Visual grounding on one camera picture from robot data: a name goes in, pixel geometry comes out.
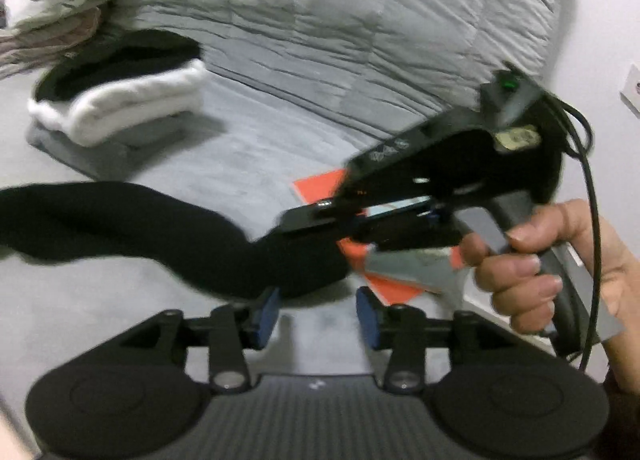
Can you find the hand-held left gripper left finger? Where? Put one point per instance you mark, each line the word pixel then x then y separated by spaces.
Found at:
pixel 265 315

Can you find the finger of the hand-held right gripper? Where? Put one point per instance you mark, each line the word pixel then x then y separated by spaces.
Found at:
pixel 380 175
pixel 410 235

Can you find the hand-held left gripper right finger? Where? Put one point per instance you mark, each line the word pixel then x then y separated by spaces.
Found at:
pixel 367 315

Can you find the cream bear print sweatshirt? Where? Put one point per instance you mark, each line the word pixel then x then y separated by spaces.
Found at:
pixel 150 225

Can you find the person's right forearm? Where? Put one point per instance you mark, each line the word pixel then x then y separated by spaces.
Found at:
pixel 622 415

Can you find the person's right hand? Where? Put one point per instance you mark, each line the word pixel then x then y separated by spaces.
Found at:
pixel 530 280

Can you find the orange paper sheet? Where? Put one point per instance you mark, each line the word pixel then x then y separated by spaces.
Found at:
pixel 320 185

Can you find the grey bed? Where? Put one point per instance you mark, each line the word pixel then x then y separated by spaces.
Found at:
pixel 125 340

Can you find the grey quilted blanket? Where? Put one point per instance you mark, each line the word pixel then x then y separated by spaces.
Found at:
pixel 350 15

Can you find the grey folded garment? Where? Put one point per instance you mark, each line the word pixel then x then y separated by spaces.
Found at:
pixel 75 155

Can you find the white folded garment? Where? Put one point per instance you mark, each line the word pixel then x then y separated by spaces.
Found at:
pixel 130 105

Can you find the black folded garment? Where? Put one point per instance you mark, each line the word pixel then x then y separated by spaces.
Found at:
pixel 125 60

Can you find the white wall socket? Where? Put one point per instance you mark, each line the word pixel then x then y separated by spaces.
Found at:
pixel 632 90

